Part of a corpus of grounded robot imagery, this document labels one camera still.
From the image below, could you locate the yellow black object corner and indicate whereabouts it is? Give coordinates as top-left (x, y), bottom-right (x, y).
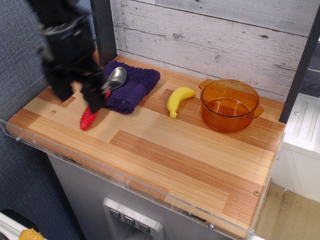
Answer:
top-left (18, 228), bottom-right (45, 240)

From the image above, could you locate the purple folded towel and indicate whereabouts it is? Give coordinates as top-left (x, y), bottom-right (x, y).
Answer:
top-left (79, 59), bottom-right (161, 115)

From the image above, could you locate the black vertical post right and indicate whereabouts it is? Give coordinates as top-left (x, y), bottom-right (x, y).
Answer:
top-left (279, 4), bottom-right (320, 124)

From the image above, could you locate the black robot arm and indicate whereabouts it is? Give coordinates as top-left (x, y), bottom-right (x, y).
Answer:
top-left (29, 0), bottom-right (106, 114)

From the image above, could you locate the white ribbed appliance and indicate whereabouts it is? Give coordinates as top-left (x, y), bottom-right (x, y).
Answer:
top-left (271, 93), bottom-right (320, 202)

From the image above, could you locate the silver dispenser button panel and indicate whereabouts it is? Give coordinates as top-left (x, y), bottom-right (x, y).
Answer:
top-left (102, 197), bottom-right (165, 240)

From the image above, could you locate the red handled metal spoon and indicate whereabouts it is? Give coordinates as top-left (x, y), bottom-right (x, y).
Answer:
top-left (80, 66), bottom-right (127, 131)

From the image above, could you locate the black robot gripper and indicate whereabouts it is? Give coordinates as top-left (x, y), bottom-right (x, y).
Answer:
top-left (38, 17), bottom-right (107, 114)

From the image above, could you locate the orange transparent plastic pot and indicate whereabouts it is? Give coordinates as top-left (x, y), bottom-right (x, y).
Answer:
top-left (198, 79), bottom-right (264, 133)

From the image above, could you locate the clear acrylic table guard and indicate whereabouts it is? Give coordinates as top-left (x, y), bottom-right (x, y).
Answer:
top-left (0, 34), bottom-right (286, 240)

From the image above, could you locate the grey toy fridge cabinet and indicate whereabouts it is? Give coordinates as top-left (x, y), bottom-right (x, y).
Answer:
top-left (48, 155), bottom-right (228, 240)

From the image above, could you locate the yellow toy banana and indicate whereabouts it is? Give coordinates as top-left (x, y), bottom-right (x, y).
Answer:
top-left (167, 86), bottom-right (195, 119)

